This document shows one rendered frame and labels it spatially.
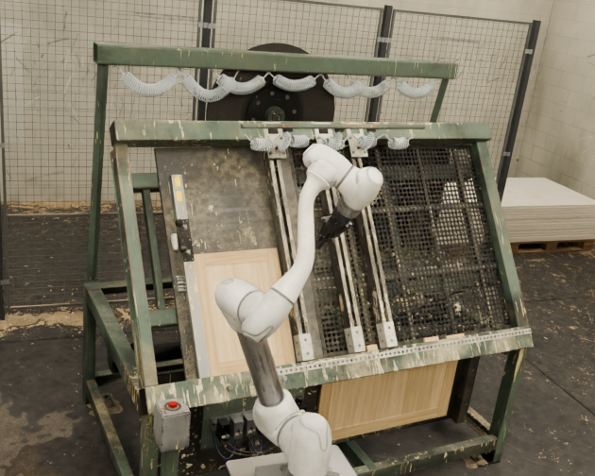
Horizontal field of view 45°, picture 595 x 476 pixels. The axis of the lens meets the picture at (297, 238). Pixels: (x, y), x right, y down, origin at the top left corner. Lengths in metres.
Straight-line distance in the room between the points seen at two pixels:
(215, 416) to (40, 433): 1.47
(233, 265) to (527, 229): 5.14
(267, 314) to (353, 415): 1.77
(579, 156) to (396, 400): 5.79
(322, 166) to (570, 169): 7.20
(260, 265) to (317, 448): 1.07
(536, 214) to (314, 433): 5.72
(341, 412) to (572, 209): 5.00
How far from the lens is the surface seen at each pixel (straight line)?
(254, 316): 2.43
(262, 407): 2.87
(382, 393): 4.13
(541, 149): 9.94
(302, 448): 2.78
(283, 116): 4.14
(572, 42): 9.70
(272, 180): 3.59
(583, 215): 8.57
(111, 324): 3.95
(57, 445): 4.43
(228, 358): 3.37
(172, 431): 3.05
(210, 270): 3.40
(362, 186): 2.50
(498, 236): 4.30
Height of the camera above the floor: 2.65
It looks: 21 degrees down
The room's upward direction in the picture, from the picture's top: 7 degrees clockwise
